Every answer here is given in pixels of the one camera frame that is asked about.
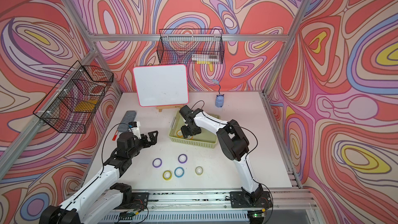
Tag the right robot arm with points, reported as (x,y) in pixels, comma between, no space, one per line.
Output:
(234,145)

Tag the red marker pen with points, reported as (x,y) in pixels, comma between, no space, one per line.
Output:
(115,136)

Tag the pink framed whiteboard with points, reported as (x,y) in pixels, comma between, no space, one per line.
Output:
(161,85)

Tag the blue mouse shaped lamp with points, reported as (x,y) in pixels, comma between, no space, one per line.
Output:
(219,101)

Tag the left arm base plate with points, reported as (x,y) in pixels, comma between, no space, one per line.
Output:
(136,200)

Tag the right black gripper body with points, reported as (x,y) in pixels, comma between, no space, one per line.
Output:
(190,130)

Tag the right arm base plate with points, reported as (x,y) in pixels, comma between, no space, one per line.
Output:
(240,199)

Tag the purple tape roll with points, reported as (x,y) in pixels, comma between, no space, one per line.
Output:
(157,163)
(182,158)

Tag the grey whiteboard eraser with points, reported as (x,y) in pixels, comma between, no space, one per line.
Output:
(128,117)

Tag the grey box in basket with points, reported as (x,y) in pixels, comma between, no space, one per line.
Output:
(204,58)

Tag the black wire basket left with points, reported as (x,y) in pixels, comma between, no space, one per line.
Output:
(79,83)

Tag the yellow sponge in basket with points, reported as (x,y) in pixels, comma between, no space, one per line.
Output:
(85,106)

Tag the black wire basket back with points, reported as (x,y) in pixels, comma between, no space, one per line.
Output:
(176,46)

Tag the wooden whiteboard stand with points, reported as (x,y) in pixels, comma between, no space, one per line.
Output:
(166,107)

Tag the blue tape roll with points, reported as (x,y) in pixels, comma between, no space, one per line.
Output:
(179,172)

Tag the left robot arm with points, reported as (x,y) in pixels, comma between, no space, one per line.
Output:
(103,193)

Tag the green plastic storage basket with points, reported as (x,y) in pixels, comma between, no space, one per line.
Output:
(206,139)

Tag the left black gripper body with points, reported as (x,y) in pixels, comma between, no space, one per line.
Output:
(137,146)

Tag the orange tape roll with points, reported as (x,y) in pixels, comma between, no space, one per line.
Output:
(179,134)

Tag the yellow green tape roll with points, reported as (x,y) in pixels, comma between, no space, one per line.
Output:
(167,175)

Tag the green circuit board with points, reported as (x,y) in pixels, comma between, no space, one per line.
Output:
(128,215)

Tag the clear yellowish tape roll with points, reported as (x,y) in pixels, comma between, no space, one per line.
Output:
(199,170)

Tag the black wire basket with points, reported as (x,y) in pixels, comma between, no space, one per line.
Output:
(176,46)
(79,83)

